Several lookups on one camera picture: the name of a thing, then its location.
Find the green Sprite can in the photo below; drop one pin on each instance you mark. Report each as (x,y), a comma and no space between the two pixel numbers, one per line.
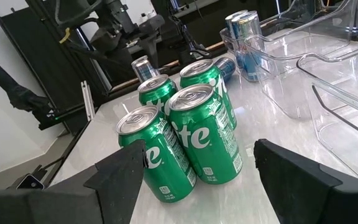
(207,140)
(216,79)
(157,93)
(166,161)

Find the clear plastic bin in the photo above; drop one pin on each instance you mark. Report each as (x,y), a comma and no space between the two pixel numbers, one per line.
(337,140)
(224,40)
(278,93)

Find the silver aluminium bracket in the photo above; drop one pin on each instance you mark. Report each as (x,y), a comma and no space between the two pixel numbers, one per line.
(88,102)

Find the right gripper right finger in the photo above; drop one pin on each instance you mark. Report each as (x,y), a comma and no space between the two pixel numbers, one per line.
(291,193)

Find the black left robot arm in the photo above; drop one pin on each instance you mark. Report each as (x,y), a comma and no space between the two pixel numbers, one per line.
(118,15)

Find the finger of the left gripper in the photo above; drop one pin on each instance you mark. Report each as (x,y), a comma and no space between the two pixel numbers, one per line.
(154,49)

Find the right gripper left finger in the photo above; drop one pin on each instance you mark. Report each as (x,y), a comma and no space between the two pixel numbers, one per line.
(120,186)

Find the small black camera box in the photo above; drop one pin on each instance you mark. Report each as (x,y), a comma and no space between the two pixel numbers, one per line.
(30,183)

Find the blue silver Red Bull can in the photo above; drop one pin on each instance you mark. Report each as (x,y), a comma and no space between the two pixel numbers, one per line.
(247,46)
(229,31)
(145,70)
(227,68)

